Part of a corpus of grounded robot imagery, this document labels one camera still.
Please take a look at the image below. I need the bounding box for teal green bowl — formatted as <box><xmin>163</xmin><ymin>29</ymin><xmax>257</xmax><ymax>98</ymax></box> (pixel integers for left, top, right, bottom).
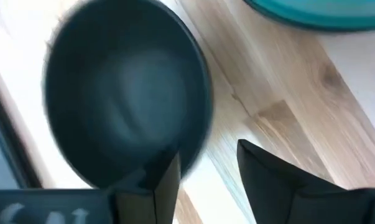
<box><xmin>242</xmin><ymin>0</ymin><xmax>375</xmax><ymax>32</ymax></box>

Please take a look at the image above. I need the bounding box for black bowl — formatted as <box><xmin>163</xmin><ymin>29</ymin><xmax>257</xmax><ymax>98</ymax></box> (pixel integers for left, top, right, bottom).
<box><xmin>42</xmin><ymin>0</ymin><xmax>214</xmax><ymax>191</ymax></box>

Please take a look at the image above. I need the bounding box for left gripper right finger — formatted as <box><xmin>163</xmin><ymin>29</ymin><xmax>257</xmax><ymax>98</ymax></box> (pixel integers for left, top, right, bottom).
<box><xmin>236</xmin><ymin>138</ymin><xmax>375</xmax><ymax>224</ymax></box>

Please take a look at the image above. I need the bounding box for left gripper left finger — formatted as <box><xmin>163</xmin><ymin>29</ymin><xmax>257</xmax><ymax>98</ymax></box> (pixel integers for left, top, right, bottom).
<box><xmin>114</xmin><ymin>152</ymin><xmax>182</xmax><ymax>224</ymax></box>

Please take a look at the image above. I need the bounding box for black metal table frame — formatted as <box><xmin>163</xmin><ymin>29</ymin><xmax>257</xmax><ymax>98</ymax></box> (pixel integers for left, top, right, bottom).
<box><xmin>0</xmin><ymin>70</ymin><xmax>44</xmax><ymax>190</ymax></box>

